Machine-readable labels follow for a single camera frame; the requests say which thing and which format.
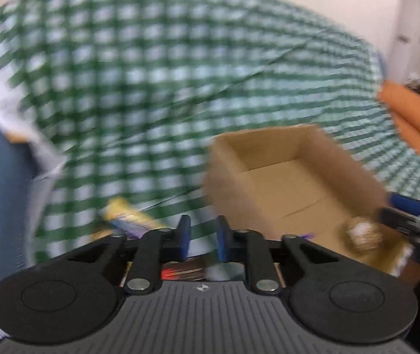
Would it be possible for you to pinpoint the round golden snack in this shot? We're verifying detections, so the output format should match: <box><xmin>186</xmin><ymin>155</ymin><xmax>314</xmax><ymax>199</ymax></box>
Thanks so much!
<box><xmin>342</xmin><ymin>217</ymin><xmax>383</xmax><ymax>256</ymax></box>

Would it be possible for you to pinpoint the black red snack packet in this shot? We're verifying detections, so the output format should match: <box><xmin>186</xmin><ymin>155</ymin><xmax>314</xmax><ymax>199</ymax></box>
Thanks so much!
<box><xmin>121</xmin><ymin>257</ymin><xmax>211</xmax><ymax>285</ymax></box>

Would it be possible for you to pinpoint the orange pillow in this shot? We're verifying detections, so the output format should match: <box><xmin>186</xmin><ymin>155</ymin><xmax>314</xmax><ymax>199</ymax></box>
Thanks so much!
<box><xmin>376</xmin><ymin>80</ymin><xmax>420</xmax><ymax>160</ymax></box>

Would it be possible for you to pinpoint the blue upholstered sofa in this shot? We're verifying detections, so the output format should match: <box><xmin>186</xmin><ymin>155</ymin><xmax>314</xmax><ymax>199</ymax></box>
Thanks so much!
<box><xmin>0</xmin><ymin>109</ymin><xmax>39</xmax><ymax>354</ymax></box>

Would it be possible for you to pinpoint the brown cardboard box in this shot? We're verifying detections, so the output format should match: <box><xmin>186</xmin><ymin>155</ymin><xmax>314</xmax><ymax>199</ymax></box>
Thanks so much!
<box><xmin>203</xmin><ymin>124</ymin><xmax>420</xmax><ymax>278</ymax></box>

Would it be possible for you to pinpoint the green checkered cloth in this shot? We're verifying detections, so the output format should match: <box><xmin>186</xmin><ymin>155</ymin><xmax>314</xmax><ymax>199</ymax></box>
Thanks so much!
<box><xmin>0</xmin><ymin>0</ymin><xmax>420</xmax><ymax>268</ymax></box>

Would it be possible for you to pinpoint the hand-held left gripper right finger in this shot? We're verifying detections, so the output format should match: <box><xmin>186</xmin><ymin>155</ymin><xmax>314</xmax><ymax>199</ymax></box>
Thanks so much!
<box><xmin>215</xmin><ymin>215</ymin><xmax>344</xmax><ymax>296</ymax></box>

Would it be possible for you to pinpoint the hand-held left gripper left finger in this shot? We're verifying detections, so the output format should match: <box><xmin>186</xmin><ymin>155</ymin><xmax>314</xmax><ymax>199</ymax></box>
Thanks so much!
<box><xmin>66</xmin><ymin>214</ymin><xmax>192</xmax><ymax>296</ymax></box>

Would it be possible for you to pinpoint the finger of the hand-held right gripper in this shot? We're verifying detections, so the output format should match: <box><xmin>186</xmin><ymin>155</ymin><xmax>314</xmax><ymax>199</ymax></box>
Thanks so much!
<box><xmin>388</xmin><ymin>191</ymin><xmax>420</xmax><ymax>217</ymax></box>
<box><xmin>377</xmin><ymin>207</ymin><xmax>420</xmax><ymax>232</ymax></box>

